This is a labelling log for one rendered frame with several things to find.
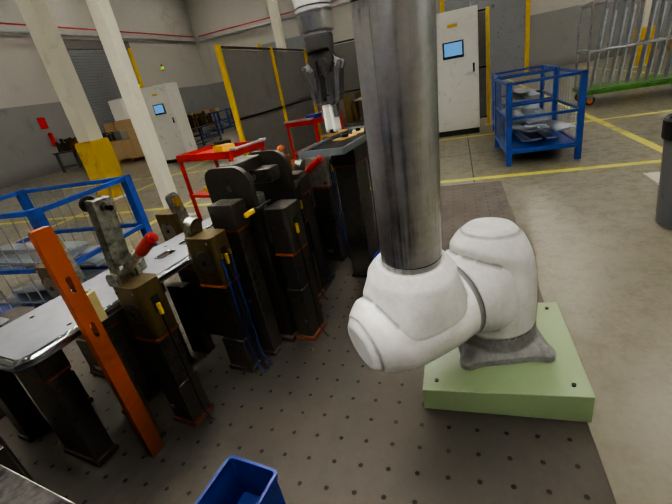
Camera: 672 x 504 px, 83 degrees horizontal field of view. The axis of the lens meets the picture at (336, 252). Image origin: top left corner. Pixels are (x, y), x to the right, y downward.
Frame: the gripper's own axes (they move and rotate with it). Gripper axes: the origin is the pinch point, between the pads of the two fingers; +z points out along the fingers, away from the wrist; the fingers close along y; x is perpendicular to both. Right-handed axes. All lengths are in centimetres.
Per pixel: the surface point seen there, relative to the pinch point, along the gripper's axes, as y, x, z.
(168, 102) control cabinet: 915, -531, -29
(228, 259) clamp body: 2.9, 42.9, 22.6
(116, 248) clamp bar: 7, 62, 11
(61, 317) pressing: 20, 72, 23
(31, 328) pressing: 22, 76, 23
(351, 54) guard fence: 400, -635, -47
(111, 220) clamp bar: 6, 61, 6
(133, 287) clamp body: 4, 63, 18
